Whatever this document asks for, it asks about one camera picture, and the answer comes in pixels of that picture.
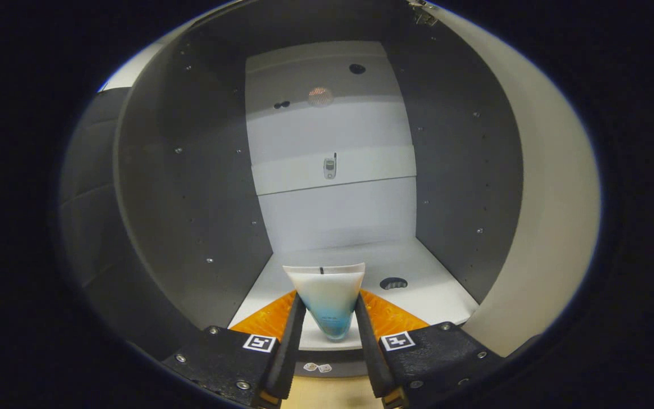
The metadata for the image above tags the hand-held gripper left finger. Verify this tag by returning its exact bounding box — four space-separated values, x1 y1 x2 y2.
160 290 308 409

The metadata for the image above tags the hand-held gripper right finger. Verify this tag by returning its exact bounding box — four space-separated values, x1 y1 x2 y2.
354 289 506 408

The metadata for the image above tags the blue and white tube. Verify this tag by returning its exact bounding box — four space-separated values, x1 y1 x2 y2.
282 262 366 341

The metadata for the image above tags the dark grey cabinet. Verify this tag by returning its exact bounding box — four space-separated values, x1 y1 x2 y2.
112 0 526 378

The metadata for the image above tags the black backdrop cloth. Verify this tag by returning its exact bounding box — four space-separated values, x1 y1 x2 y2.
60 88 135 344

